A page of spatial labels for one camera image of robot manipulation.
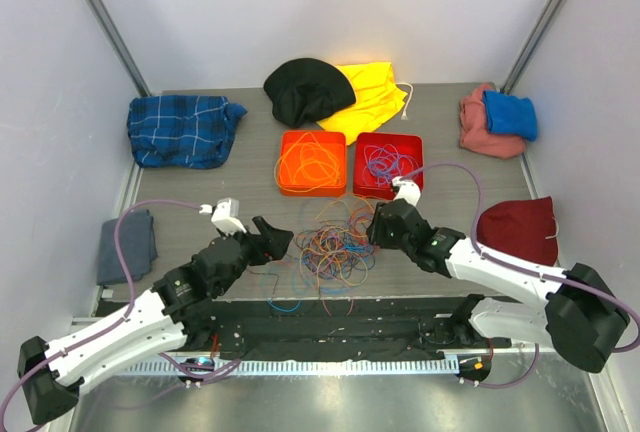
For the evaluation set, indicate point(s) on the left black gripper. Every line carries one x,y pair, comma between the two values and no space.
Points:
270,244

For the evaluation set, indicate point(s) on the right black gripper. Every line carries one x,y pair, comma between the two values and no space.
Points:
376,231

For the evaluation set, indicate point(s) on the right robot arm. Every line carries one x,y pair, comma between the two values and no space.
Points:
572,311

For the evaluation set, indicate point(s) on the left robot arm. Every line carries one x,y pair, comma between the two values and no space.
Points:
55,374

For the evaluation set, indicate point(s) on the red plastic box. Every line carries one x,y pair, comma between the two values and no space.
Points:
379,157

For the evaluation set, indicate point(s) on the orange plastic box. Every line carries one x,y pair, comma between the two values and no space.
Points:
312,163

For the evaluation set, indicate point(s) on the pink cloth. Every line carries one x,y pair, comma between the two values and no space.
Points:
474,133

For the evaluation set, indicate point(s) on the dark red cloth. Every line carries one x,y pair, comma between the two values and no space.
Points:
525,229

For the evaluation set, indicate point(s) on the yellow cloth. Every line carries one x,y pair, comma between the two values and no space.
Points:
378,100

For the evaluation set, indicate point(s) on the grey cloth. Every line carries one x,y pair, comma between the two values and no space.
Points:
137,239

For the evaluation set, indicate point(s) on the blue plaid cloth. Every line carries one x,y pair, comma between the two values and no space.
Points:
189,131

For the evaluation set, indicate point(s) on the black cloth hat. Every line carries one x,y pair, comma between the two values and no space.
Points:
307,90

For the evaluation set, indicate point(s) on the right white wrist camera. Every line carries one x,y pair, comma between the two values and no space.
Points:
406,189

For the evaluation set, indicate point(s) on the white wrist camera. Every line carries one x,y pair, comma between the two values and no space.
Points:
224,216
406,189

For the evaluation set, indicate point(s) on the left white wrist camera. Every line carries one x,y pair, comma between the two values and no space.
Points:
224,216

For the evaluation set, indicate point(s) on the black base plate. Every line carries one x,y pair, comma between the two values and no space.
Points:
377,330

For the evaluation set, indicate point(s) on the white cable duct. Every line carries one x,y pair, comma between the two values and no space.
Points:
449,365

